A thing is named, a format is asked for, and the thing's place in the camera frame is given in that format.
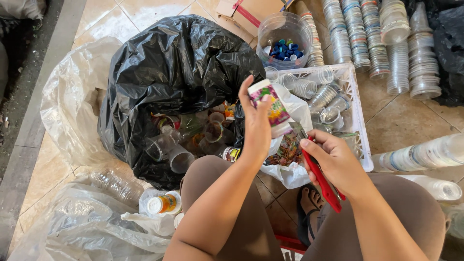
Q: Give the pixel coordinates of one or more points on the black sandal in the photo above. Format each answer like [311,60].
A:
[302,224]

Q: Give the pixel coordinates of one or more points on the white bottle lid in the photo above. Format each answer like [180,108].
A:
[178,220]

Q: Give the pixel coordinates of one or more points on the person's right hand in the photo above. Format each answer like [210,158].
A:
[337,163]

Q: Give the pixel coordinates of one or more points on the heap of used plastic cups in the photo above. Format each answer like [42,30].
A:
[181,145]

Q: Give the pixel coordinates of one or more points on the black garbage bag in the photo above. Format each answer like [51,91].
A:
[174,65]

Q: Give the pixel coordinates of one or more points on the person's foot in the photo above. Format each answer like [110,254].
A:
[312,203]

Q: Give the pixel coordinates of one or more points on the heap of colourful label scraps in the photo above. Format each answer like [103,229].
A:
[286,152]

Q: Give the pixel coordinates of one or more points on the red plastic stool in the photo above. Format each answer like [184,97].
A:
[290,244]

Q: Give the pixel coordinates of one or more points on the heap of clean clear cups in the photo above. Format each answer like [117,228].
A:
[322,98]

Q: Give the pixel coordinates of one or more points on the heap of blue bottle caps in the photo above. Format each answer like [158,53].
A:
[284,50]

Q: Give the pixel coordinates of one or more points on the brown cardboard box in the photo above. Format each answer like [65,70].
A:
[253,14]

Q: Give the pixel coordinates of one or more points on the grey woven sack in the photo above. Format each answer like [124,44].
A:
[21,8]

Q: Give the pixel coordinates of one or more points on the crumpled clear plastic sack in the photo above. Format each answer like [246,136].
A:
[79,224]

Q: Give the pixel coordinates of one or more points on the clear plastic jar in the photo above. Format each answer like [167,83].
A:
[282,29]

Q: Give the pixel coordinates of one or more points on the plastic cup with colourful label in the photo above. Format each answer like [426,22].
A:
[275,108]

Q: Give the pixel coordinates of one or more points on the row of stacked clear cups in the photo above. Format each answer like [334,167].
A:
[362,40]

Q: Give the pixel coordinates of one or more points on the person's brown trousers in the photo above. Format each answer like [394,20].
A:
[398,203]

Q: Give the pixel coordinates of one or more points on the white plastic bag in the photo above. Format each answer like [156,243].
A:
[295,108]

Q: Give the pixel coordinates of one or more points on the white plastic crate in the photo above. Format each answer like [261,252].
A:
[359,119]

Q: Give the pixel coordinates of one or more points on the large clear plastic bag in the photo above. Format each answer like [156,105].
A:
[69,105]

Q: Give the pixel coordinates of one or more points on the person's left hand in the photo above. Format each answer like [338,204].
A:
[255,137]

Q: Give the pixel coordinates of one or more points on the crushed clear plastic bottle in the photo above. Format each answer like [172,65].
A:
[116,185]

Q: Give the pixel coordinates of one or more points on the short stack of white-rimmed cups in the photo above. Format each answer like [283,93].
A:
[435,186]

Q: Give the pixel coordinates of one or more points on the black plastic bag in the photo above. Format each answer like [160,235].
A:
[451,43]

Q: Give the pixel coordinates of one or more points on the small orange labelled bottle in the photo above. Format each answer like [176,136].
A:
[165,203]

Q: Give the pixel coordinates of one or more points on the long stack of white-rimmed cups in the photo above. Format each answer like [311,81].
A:
[420,156]

